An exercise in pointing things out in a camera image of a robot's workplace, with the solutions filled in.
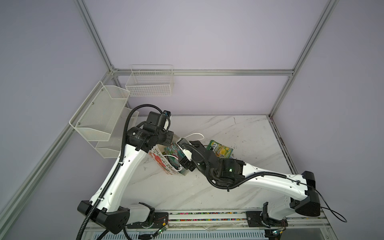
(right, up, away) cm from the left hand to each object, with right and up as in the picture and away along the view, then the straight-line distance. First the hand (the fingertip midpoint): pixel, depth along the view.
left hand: (165, 137), depth 70 cm
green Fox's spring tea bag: (+32, -11, +26) cm, 43 cm away
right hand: (+9, -4, -6) cm, 12 cm away
